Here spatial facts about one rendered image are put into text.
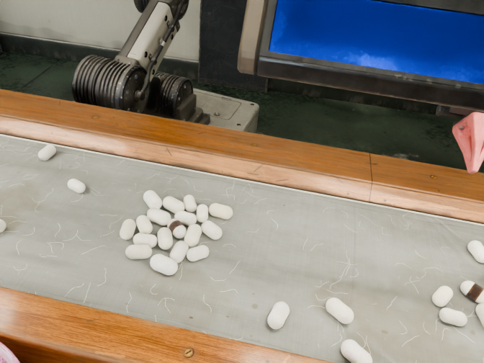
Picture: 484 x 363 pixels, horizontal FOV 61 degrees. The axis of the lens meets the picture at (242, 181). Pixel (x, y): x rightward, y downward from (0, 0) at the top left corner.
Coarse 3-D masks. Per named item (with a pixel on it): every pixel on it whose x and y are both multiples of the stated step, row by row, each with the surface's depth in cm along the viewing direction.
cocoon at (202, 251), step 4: (192, 248) 54; (196, 248) 54; (200, 248) 54; (204, 248) 54; (208, 248) 55; (188, 252) 54; (192, 252) 54; (196, 252) 54; (200, 252) 54; (204, 252) 54; (208, 252) 55; (188, 256) 54; (192, 256) 54; (196, 256) 54; (200, 256) 54; (204, 256) 54; (192, 260) 54; (196, 260) 54
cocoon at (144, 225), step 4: (140, 216) 58; (144, 216) 58; (136, 220) 58; (140, 220) 57; (144, 220) 57; (148, 220) 58; (136, 224) 58; (140, 224) 57; (144, 224) 57; (148, 224) 57; (140, 228) 57; (144, 228) 57; (148, 228) 57; (152, 228) 58; (140, 232) 57; (144, 232) 57; (148, 232) 57
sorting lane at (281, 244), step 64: (0, 192) 62; (64, 192) 63; (128, 192) 64; (192, 192) 66; (256, 192) 67; (0, 256) 53; (64, 256) 54; (256, 256) 56; (320, 256) 57; (384, 256) 58; (448, 256) 59; (192, 320) 48; (256, 320) 49; (320, 320) 49; (384, 320) 50
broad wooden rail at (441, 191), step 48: (0, 96) 79; (96, 144) 72; (144, 144) 71; (192, 144) 72; (240, 144) 73; (288, 144) 74; (336, 192) 68; (384, 192) 67; (432, 192) 67; (480, 192) 68
